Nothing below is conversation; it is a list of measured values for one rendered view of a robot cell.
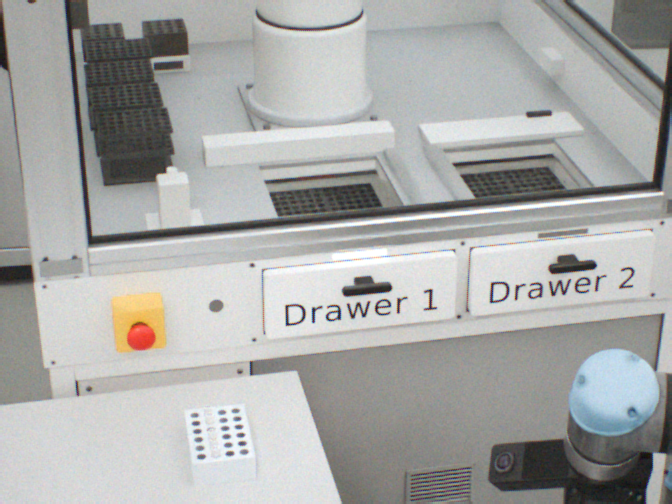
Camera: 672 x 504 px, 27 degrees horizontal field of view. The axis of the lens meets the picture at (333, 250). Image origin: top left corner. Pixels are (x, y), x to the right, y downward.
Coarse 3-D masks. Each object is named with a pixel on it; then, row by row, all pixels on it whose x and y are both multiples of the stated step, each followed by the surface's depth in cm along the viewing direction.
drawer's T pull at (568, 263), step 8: (560, 256) 207; (568, 256) 207; (552, 264) 204; (560, 264) 204; (568, 264) 204; (576, 264) 204; (584, 264) 205; (592, 264) 205; (552, 272) 204; (560, 272) 204; (568, 272) 205
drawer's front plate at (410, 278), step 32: (416, 256) 203; (448, 256) 203; (288, 288) 200; (320, 288) 201; (416, 288) 205; (448, 288) 206; (320, 320) 204; (352, 320) 205; (384, 320) 206; (416, 320) 207
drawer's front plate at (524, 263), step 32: (480, 256) 204; (512, 256) 206; (544, 256) 207; (576, 256) 208; (608, 256) 209; (640, 256) 210; (480, 288) 207; (512, 288) 208; (544, 288) 210; (608, 288) 212; (640, 288) 213
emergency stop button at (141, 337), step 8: (136, 328) 192; (144, 328) 192; (128, 336) 192; (136, 336) 192; (144, 336) 192; (152, 336) 193; (128, 344) 193; (136, 344) 193; (144, 344) 193; (152, 344) 194
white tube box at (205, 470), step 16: (192, 416) 191; (224, 416) 190; (240, 416) 190; (192, 432) 187; (224, 432) 187; (240, 432) 187; (192, 448) 184; (208, 448) 184; (224, 448) 184; (240, 448) 184; (192, 464) 181; (208, 464) 181; (224, 464) 182; (240, 464) 182; (208, 480) 182; (224, 480) 183; (240, 480) 183
